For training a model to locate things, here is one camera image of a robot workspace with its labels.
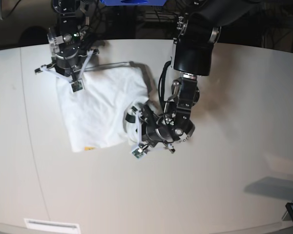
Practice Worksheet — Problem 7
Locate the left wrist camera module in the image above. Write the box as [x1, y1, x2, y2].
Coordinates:
[131, 143, 148, 159]

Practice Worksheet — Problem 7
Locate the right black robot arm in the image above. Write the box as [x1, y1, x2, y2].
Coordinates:
[35, 0, 99, 85]

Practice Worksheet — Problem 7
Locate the blue box at top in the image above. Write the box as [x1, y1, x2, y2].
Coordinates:
[101, 0, 166, 6]

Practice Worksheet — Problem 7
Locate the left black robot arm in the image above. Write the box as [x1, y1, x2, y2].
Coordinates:
[126, 0, 260, 158]

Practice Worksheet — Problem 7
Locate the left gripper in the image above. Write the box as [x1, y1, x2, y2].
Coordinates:
[126, 106, 175, 154]

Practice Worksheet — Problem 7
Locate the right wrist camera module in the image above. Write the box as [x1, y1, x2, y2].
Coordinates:
[70, 79, 84, 93]

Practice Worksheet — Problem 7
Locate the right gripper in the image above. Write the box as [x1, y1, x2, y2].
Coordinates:
[34, 48, 99, 84]

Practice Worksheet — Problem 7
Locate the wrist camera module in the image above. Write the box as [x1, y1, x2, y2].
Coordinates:
[131, 143, 148, 159]
[70, 79, 84, 93]

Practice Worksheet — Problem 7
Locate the white printed T-shirt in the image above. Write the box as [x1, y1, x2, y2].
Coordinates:
[56, 62, 154, 153]

